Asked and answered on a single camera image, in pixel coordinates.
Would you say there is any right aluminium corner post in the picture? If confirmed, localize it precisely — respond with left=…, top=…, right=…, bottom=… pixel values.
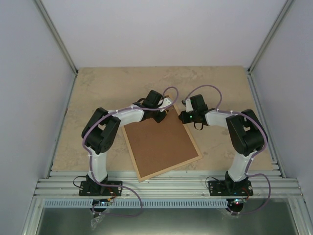
left=246, top=0, right=295, bottom=75

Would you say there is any grey slotted cable duct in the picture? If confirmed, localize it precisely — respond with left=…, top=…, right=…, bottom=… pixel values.
left=43, top=199, right=228, bottom=209

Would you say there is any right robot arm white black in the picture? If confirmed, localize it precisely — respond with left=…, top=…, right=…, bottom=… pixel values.
left=179, top=95, right=268, bottom=196

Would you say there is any aluminium rail base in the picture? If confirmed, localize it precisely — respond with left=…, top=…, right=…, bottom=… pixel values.
left=33, top=170, right=303, bottom=199

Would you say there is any aluminium corner post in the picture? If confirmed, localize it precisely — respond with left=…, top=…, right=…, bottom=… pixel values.
left=33, top=0, right=78, bottom=76
left=246, top=0, right=295, bottom=75

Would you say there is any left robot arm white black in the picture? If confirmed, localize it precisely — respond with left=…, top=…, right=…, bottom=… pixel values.
left=79, top=90, right=173, bottom=196

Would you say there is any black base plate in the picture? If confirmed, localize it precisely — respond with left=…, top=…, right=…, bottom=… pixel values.
left=207, top=180, right=254, bottom=197
left=78, top=181, right=122, bottom=196

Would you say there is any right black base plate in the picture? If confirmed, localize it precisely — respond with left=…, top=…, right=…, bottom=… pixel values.
left=207, top=180, right=254, bottom=197

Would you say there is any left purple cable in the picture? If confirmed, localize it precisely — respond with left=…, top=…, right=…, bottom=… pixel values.
left=82, top=87, right=179, bottom=187

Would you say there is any wooden photo frame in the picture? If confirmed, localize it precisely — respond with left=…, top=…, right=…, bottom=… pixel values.
left=122, top=104, right=202, bottom=182

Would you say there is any left aluminium corner post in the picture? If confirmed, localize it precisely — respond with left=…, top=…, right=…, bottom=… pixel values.
left=33, top=0, right=78, bottom=76

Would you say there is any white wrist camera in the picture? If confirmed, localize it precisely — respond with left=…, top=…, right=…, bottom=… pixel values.
left=182, top=98, right=194, bottom=113
left=159, top=97, right=173, bottom=112

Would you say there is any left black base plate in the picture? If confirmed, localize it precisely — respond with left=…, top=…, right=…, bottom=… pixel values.
left=78, top=181, right=122, bottom=196

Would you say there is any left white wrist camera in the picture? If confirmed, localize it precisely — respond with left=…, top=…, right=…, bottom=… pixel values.
left=159, top=97, right=173, bottom=112

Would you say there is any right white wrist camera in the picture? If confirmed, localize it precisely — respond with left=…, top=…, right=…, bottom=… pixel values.
left=182, top=98, right=194, bottom=113

